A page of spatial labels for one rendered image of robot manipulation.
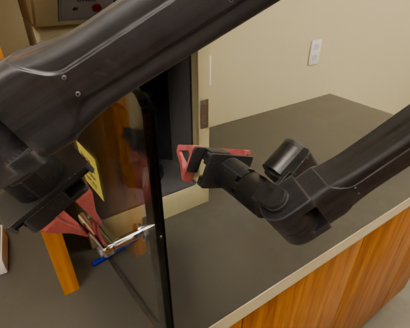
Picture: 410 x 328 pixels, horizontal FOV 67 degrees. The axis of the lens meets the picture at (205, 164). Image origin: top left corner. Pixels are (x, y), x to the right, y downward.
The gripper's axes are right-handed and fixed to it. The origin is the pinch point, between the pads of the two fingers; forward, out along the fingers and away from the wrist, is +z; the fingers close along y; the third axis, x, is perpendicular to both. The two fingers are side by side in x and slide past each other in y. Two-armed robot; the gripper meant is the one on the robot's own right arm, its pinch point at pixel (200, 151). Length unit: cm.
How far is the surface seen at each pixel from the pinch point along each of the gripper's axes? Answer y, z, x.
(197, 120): -7.3, 13.1, -2.8
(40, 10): 29.5, 5.9, -16.1
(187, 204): -10.2, 10.6, 19.1
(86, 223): 24.4, -11.9, 6.5
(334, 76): -117, 52, -28
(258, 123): -61, 41, 1
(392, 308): -141, -18, 71
